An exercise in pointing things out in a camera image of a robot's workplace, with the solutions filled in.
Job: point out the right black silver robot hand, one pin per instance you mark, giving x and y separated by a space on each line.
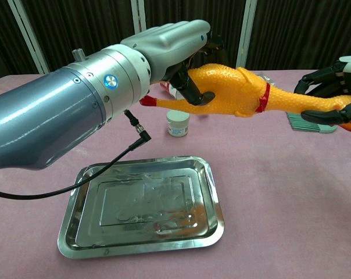
323 117

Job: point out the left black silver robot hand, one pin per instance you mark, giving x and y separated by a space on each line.
172 40

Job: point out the yellow rubber chicken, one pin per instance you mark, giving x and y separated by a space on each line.
230 90

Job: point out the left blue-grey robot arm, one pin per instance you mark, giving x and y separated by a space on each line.
47 116

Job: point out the metal tray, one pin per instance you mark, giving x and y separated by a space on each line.
140 209

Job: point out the green dustpan brush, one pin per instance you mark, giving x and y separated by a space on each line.
306 125

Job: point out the clear bottle red label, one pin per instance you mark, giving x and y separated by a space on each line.
166 88

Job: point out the small white jar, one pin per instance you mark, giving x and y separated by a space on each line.
178 123

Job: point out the pink table cloth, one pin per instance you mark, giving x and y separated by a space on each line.
280 189

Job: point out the black pleated curtain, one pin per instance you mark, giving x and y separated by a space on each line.
294 29

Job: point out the white divider frame post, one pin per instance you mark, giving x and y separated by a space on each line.
28 37
138 14
246 32

